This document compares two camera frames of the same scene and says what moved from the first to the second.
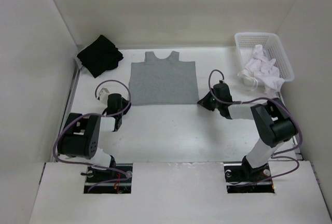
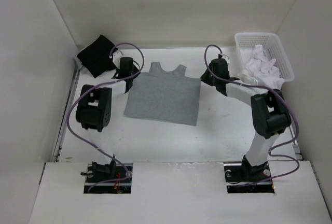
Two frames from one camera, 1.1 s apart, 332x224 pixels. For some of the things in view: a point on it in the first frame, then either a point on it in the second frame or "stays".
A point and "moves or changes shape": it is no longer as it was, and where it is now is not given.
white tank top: (260, 68) stays
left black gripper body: (124, 105) -> (134, 71)
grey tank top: (157, 81) moves or changes shape
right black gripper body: (213, 92) -> (208, 78)
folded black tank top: (101, 55) stays
